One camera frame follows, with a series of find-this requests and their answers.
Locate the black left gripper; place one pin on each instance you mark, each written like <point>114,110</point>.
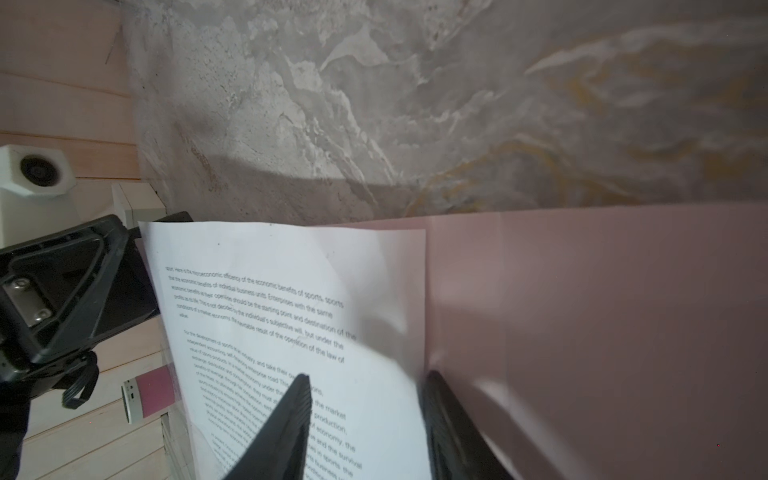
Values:
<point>61,296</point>

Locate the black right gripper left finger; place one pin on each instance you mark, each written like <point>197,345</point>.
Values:
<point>279,449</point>

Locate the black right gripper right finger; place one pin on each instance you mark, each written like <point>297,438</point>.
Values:
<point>456,448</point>

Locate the printed white paper sheet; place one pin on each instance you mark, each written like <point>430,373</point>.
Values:
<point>248,307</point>

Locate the pink file folder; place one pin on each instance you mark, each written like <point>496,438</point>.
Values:
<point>605,343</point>

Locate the white power socket box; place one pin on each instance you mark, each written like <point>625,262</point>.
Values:
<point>136,202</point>

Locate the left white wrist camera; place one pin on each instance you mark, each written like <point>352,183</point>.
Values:
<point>36,200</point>

